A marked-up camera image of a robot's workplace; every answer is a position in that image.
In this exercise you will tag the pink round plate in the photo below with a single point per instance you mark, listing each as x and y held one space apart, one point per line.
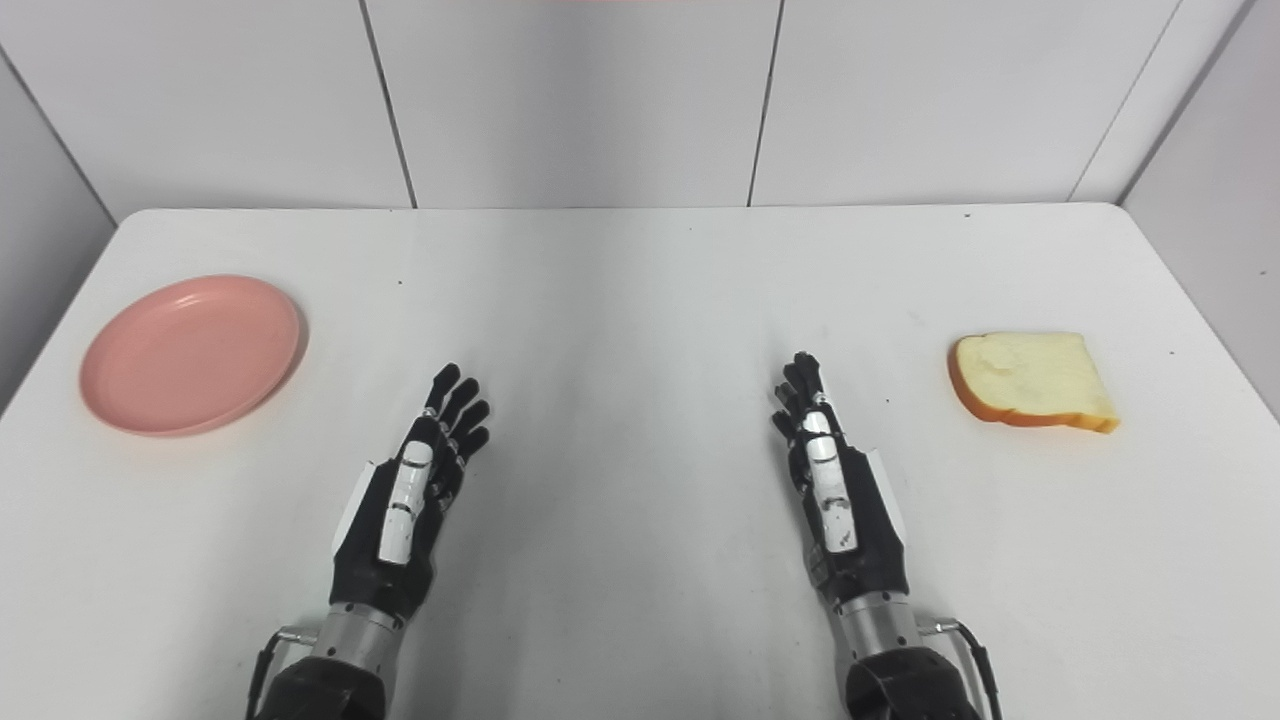
190 355

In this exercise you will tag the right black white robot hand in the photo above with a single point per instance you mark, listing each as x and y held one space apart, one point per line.
860 550

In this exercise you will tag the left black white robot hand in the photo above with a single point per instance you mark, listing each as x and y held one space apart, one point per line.
385 560

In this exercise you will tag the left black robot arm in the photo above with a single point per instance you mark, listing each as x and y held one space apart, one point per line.
340 675

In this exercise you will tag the slice of white bread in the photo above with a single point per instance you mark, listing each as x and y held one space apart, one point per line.
1035 380

